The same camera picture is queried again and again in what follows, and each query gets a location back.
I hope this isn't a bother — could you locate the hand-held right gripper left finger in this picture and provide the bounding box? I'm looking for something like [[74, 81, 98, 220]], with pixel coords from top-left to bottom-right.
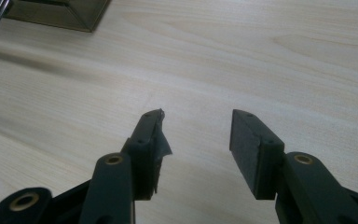
[[78, 108, 173, 224]]

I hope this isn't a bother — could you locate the dark olive square tray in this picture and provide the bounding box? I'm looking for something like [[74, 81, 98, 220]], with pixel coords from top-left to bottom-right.
[[3, 0, 112, 34]]

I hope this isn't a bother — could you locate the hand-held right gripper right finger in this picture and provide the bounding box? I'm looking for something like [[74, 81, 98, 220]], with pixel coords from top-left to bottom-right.
[[228, 108, 358, 224]]

